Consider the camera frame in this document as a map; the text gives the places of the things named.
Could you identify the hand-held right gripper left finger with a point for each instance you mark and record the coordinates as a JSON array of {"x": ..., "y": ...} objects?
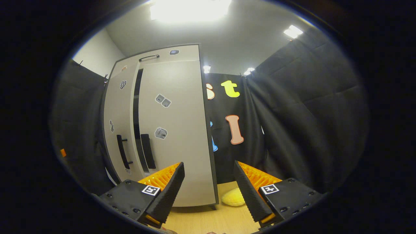
[{"x": 169, "y": 195}]

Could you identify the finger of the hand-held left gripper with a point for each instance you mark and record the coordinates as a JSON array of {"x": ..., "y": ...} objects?
[{"x": 63, "y": 152}]

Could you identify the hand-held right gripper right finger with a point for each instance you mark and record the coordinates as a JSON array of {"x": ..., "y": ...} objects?
[{"x": 250, "y": 195}]

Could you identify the grey cabinet door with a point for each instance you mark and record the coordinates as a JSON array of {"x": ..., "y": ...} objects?
[
  {"x": 182, "y": 146},
  {"x": 120, "y": 107}
]

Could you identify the grey cabinet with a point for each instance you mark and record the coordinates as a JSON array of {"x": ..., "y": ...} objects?
[{"x": 137, "y": 104}]

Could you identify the grey cabinet drawer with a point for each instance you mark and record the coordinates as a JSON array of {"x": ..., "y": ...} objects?
[{"x": 182, "y": 53}]

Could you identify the yellow plush toy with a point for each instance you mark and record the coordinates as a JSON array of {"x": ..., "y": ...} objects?
[{"x": 232, "y": 198}]

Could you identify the black backdrop cloth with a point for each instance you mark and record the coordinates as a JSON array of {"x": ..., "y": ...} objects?
[{"x": 292, "y": 113}]

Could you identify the small ceiling light panel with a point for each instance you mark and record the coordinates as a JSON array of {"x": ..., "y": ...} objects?
[
  {"x": 249, "y": 71},
  {"x": 206, "y": 69},
  {"x": 293, "y": 31}
]

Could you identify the large ceiling light panel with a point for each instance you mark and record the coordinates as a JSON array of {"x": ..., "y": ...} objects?
[{"x": 190, "y": 10}]

